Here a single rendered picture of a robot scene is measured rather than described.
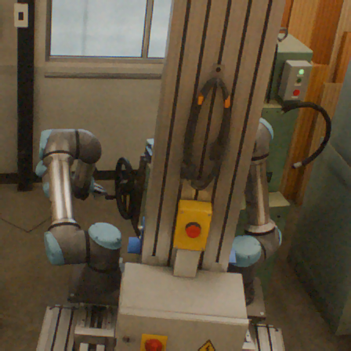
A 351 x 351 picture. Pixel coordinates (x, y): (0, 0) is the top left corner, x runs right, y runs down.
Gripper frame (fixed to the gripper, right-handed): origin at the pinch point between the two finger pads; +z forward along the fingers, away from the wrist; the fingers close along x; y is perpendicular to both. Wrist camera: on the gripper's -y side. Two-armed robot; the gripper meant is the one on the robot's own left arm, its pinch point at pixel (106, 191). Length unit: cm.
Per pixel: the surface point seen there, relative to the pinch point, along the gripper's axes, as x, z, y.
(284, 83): 23, 25, -90
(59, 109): -121, 6, 16
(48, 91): -121, -6, 8
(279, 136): 20, 45, -69
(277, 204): 29, 62, -43
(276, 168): 20, 56, -55
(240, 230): 31, 53, -23
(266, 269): 31, 83, -11
